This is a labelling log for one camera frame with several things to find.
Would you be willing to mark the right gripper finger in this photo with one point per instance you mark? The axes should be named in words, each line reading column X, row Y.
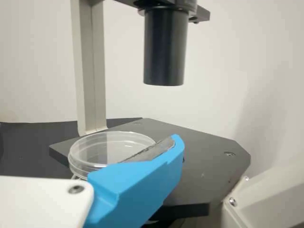
column 140, row 183

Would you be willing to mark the petri dish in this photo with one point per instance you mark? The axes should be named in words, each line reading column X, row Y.
column 99, row 149

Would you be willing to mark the cream microscope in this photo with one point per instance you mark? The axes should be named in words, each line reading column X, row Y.
column 164, row 47

